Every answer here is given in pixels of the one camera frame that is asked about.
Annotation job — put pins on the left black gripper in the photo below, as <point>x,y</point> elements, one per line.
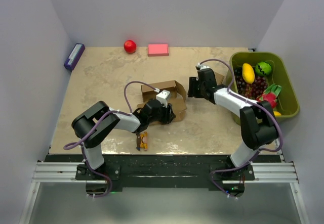
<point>168,115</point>

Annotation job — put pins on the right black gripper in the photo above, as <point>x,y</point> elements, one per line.
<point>193,81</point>

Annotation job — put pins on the small snack wrapper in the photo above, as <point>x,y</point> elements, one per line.
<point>141,141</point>

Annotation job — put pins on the large brown cardboard box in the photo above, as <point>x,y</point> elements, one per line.
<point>172,92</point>

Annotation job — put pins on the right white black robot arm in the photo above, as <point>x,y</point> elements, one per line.
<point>257,121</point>

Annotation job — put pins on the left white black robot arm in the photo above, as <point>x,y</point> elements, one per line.
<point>95,124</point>

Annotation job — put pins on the small folded cardboard box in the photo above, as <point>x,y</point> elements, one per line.
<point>219,78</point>

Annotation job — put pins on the pink rectangular box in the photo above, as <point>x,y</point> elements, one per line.
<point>156,50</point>

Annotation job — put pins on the purple blue box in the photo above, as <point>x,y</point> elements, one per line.
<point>74,56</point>

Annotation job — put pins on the yellow mango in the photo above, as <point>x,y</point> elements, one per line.
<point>248,73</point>

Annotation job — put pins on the purple grapes bunch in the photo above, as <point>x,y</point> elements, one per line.
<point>251,91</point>

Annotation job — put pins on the green round fruit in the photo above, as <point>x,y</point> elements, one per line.
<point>263,68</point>

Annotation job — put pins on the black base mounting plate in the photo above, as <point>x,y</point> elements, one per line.
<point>157,171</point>

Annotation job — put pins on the red dragon fruit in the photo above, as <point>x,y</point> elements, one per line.
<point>270,94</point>

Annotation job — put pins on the red apple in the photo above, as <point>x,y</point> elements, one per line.
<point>130,46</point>

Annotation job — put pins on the orange fruit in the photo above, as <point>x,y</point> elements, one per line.
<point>276,113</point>

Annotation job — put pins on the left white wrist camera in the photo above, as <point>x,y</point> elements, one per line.
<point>163,97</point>

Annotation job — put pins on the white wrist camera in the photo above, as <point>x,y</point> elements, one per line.
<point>163,97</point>
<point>201,66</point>

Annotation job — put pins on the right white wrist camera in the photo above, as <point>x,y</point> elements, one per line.
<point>201,66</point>

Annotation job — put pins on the aluminium rail frame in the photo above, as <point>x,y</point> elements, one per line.
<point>268,169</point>

